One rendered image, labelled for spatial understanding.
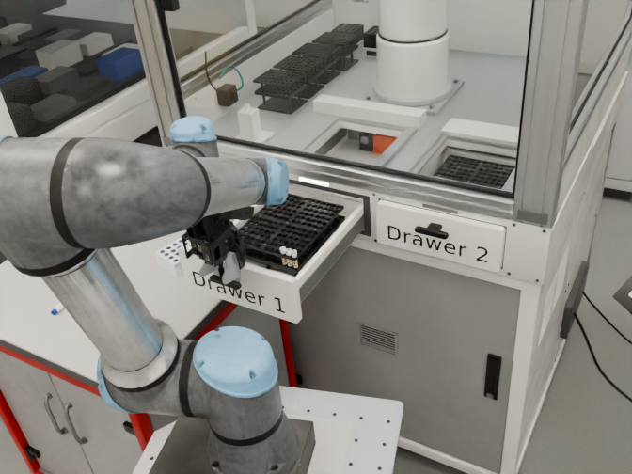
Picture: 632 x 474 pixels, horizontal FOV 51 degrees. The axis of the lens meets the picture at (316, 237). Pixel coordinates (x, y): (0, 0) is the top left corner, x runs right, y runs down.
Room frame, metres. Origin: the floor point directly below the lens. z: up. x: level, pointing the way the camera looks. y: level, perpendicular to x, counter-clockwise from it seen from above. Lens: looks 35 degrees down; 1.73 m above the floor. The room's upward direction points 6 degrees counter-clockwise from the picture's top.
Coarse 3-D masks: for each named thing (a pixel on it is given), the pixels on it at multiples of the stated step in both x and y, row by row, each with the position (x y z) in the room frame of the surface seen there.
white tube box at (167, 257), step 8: (176, 240) 1.39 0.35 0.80; (168, 248) 1.36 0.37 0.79; (176, 248) 1.35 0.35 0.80; (160, 256) 1.33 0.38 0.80; (168, 256) 1.32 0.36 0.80; (176, 256) 1.32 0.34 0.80; (160, 264) 1.34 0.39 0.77; (168, 264) 1.30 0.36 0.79; (176, 264) 1.29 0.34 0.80; (176, 272) 1.28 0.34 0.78
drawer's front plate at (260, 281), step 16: (192, 256) 1.14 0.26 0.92; (192, 272) 1.15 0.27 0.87; (256, 272) 1.05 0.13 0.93; (272, 272) 1.05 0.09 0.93; (192, 288) 1.16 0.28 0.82; (208, 288) 1.13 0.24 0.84; (240, 288) 1.08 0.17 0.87; (256, 288) 1.06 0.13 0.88; (272, 288) 1.04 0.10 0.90; (288, 288) 1.02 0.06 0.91; (240, 304) 1.09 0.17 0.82; (256, 304) 1.06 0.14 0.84; (272, 304) 1.04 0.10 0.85; (288, 304) 1.02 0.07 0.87; (288, 320) 1.02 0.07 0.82
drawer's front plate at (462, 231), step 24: (384, 216) 1.25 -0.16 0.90; (408, 216) 1.22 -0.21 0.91; (432, 216) 1.19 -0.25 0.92; (456, 216) 1.18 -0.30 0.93; (384, 240) 1.25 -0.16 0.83; (408, 240) 1.22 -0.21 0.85; (432, 240) 1.19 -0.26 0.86; (456, 240) 1.16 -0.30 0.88; (480, 240) 1.13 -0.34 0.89; (504, 240) 1.12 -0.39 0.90; (480, 264) 1.13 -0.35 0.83
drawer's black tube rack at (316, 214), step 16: (272, 208) 1.33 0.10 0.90; (288, 208) 1.32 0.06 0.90; (304, 208) 1.32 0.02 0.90; (320, 208) 1.32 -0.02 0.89; (336, 208) 1.30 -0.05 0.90; (272, 224) 1.26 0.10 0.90; (288, 224) 1.26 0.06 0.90; (304, 224) 1.26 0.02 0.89; (320, 224) 1.24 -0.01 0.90; (336, 224) 1.28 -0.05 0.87; (256, 240) 1.21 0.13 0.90; (272, 240) 1.20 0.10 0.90; (288, 240) 1.19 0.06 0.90; (304, 240) 1.19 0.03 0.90; (320, 240) 1.22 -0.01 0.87; (256, 256) 1.19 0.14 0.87; (272, 256) 1.18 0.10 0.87; (304, 256) 1.17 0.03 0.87
